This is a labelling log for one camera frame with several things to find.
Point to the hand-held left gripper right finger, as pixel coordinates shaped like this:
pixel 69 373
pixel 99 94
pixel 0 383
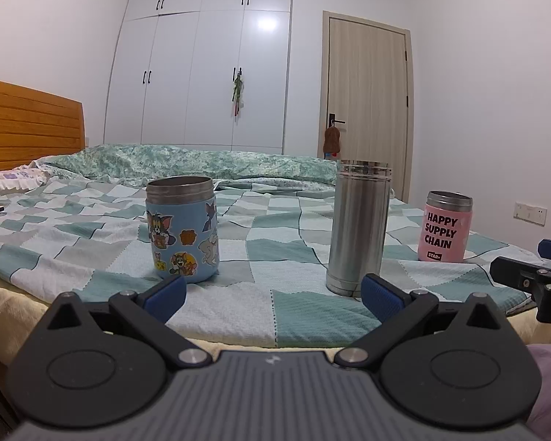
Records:
pixel 380 296

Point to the brown hanging ornament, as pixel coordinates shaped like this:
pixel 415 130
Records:
pixel 332 143

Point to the white wall socket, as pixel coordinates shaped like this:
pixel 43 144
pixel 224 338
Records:
pixel 530 213

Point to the green checked bed sheet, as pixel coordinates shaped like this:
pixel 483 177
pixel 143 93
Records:
pixel 266 248

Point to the white wardrobe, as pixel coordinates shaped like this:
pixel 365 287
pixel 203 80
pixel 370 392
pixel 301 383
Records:
pixel 188 78

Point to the pale yellow mattress pad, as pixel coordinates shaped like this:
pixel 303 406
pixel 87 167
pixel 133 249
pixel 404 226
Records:
pixel 9 295

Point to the green red hanging ornament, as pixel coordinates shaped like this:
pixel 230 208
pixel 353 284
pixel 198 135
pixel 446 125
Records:
pixel 237 92

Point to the pink lettered cup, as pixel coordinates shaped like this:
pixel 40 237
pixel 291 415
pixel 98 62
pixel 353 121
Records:
pixel 445 232

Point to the tall stainless steel cup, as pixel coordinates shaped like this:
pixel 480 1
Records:
pixel 356 234

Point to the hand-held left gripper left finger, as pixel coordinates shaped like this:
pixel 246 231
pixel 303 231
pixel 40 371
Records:
pixel 165 297

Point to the wooden headboard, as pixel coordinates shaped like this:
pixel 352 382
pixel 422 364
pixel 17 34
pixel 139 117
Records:
pixel 27 124

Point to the green floral quilt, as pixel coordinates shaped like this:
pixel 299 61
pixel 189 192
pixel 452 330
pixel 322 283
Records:
pixel 174 158

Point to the blue cartoon sticker cup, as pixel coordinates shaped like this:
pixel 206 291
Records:
pixel 183 234

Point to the floral pillow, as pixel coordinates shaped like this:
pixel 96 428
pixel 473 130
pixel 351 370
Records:
pixel 9 181

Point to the beige wooden door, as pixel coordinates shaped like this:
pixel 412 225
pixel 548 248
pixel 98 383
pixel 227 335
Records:
pixel 367 101

